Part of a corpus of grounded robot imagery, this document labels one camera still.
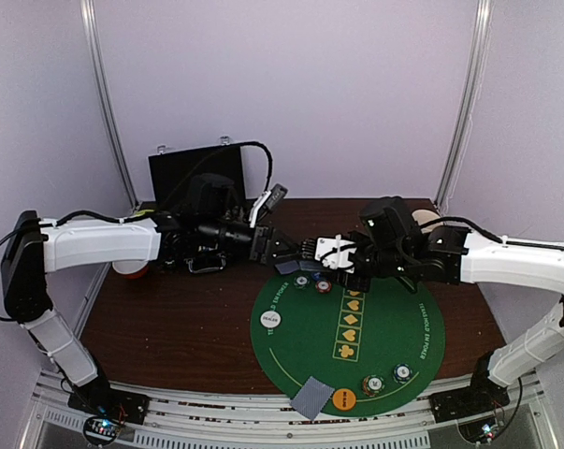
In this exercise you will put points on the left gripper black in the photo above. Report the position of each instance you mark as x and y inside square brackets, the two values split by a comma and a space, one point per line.
[260, 245]

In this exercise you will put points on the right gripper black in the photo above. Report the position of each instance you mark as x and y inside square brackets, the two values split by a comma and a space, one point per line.
[361, 264]

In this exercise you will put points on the single playing card blue back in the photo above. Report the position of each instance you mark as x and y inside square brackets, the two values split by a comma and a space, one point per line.
[286, 268]

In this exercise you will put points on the green twenty chip stack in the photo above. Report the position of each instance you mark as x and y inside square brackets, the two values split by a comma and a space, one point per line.
[301, 282]

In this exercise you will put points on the white dealer button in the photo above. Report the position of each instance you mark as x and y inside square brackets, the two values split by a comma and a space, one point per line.
[270, 319]

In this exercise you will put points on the orange big blind button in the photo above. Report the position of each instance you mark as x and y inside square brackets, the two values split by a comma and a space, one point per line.
[344, 399]

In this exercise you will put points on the dealt playing cards blue back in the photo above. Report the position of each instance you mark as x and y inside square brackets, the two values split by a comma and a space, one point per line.
[311, 398]

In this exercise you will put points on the deck of cards clear box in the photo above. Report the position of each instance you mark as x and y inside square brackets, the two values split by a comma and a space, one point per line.
[310, 265]

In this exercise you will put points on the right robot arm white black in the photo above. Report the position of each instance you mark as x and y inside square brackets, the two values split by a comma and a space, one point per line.
[403, 244]

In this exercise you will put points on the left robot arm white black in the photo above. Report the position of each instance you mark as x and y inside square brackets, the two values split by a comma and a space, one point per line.
[37, 247]

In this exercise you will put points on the round green poker mat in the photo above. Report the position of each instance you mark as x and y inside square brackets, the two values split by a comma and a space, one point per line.
[343, 336]

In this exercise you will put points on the white patterned mug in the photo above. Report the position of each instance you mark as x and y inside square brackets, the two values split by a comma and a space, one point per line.
[422, 217]

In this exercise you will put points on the black poker chip case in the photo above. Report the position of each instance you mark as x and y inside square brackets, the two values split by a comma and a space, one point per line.
[197, 173]

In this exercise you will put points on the white orange bowl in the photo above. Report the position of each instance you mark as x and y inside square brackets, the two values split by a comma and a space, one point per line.
[130, 269]

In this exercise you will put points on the right circuit board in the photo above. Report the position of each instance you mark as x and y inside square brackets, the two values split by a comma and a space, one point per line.
[481, 431]

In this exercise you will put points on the circuit board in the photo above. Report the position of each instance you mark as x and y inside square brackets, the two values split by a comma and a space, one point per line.
[100, 431]
[481, 431]

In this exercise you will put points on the left circuit board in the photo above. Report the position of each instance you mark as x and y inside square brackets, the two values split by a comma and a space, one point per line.
[100, 431]

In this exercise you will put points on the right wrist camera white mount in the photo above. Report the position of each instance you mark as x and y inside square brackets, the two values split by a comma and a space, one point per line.
[331, 252]

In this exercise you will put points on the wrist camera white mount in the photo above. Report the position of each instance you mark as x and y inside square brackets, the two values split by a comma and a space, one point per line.
[331, 252]
[266, 203]

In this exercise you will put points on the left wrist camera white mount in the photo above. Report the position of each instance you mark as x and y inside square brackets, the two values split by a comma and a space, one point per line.
[266, 203]

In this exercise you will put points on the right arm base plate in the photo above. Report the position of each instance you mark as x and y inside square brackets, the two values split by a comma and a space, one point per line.
[467, 401]

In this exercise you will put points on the right aluminium frame post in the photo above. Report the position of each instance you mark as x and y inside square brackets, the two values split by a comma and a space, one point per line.
[472, 86]

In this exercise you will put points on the aluminium frame post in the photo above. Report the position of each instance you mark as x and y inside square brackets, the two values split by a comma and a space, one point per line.
[89, 23]
[472, 86]

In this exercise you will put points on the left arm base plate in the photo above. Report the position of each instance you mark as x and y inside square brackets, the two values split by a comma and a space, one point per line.
[119, 406]

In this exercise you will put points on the left aluminium frame post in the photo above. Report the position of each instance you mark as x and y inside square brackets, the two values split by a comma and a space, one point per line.
[89, 23]

